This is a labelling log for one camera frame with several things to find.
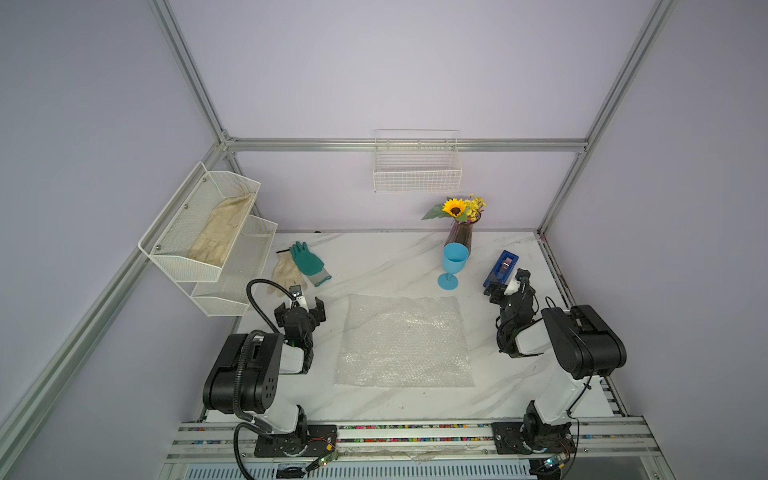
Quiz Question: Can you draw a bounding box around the blue plastic wine glass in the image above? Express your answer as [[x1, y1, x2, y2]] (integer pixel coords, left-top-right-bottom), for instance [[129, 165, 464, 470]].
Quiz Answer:
[[437, 243, 470, 291]]

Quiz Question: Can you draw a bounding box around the clear bubble wrap sheet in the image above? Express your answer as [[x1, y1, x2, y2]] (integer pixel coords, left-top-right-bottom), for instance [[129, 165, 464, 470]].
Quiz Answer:
[[335, 295, 475, 388]]

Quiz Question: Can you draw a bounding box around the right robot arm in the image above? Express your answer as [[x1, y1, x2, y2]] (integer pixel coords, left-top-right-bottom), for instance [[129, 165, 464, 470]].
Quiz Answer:
[[484, 269, 627, 455]]

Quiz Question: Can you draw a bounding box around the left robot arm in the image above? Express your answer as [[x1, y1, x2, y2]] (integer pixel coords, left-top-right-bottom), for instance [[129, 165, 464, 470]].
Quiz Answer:
[[202, 298, 326, 449]]

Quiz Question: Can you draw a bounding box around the blue tape dispenser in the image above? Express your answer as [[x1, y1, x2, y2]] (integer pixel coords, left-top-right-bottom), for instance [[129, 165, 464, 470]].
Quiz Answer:
[[483, 250, 519, 288]]

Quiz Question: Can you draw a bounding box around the beige work glove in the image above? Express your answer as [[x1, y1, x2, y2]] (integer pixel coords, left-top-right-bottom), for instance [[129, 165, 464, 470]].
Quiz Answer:
[[271, 250, 307, 290]]

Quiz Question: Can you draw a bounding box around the green work glove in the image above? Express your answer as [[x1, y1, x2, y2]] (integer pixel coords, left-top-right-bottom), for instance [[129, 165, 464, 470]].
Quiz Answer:
[[289, 242, 332, 287]]

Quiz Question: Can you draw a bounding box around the lower white mesh shelf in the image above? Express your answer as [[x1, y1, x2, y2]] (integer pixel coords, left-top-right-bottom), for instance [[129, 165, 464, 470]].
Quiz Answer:
[[188, 215, 277, 317]]

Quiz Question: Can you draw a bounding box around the dark glass flower vase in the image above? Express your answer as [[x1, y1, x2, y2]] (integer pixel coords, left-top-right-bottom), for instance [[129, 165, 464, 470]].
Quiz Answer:
[[445, 221, 474, 252]]

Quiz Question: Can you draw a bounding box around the sunflower bouquet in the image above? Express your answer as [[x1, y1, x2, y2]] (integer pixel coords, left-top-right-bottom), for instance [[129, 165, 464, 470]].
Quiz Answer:
[[422, 195, 487, 224]]

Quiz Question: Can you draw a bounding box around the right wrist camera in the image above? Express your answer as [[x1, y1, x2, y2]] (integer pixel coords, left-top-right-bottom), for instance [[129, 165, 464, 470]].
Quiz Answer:
[[504, 279, 520, 296]]

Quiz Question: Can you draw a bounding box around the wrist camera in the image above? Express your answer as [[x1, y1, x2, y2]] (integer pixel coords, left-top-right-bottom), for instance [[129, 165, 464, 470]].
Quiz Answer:
[[289, 285, 308, 310], [504, 279, 520, 296]]

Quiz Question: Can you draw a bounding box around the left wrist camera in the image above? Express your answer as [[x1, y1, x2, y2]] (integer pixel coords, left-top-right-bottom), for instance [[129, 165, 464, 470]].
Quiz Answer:
[[289, 285, 308, 310]]

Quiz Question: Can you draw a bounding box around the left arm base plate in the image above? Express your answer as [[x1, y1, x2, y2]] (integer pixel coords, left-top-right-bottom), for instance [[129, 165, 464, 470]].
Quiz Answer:
[[253, 424, 338, 458]]

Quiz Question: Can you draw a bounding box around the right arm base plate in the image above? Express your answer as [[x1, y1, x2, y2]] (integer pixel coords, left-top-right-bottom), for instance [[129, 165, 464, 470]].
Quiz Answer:
[[491, 422, 576, 455]]

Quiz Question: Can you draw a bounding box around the white wire wall basket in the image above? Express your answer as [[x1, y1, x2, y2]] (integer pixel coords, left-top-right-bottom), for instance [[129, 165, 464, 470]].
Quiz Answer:
[[373, 129, 463, 193]]

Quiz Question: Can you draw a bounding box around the aluminium front rail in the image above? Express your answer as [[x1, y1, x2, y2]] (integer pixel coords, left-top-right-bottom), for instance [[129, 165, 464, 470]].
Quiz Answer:
[[159, 416, 674, 479]]

